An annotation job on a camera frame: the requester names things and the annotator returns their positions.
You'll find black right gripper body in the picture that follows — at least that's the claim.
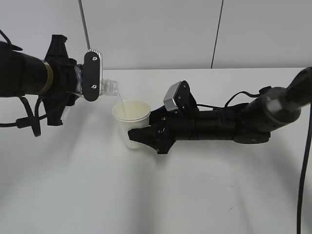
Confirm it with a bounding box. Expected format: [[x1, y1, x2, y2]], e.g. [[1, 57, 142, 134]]
[[151, 114, 195, 154]]

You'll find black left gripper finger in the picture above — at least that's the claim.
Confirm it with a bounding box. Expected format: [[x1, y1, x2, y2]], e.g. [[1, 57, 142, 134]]
[[43, 95, 73, 126], [45, 35, 69, 61]]

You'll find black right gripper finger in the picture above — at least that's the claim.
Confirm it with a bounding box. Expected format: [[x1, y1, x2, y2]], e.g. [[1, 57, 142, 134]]
[[149, 105, 168, 125], [128, 126, 159, 149]]

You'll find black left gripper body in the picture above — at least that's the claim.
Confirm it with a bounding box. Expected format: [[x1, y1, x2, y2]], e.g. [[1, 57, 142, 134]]
[[43, 57, 78, 99]]

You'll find white paper cup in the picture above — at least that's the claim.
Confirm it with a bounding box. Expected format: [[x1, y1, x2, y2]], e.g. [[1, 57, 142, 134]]
[[112, 99, 151, 149]]

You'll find clear green-label water bottle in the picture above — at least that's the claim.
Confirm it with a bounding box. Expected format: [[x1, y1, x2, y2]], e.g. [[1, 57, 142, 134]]
[[74, 64, 119, 97]]

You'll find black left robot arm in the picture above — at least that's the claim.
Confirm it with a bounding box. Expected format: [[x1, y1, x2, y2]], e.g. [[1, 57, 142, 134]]
[[0, 35, 78, 126]]

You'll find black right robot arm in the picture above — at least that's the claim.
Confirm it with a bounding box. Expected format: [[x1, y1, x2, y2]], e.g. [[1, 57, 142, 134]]
[[128, 67, 312, 154]]

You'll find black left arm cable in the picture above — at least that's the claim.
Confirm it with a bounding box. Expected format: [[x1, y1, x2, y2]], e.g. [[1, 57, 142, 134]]
[[0, 29, 49, 137]]

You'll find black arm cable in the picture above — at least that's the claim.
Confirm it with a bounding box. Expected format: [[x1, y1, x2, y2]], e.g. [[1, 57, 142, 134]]
[[195, 91, 312, 234], [0, 29, 49, 137]]

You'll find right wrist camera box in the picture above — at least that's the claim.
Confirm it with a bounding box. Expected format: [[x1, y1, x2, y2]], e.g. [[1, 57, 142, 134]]
[[163, 80, 197, 112]]

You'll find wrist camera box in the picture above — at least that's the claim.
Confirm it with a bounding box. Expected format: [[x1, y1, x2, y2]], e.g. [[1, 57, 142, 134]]
[[82, 49, 102, 102], [163, 80, 197, 112]]

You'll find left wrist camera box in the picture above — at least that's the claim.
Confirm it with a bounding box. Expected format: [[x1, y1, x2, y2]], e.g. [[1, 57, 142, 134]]
[[82, 49, 102, 102]]

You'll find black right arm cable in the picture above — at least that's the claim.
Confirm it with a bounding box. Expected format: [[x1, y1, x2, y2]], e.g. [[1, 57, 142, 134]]
[[195, 91, 312, 234]]

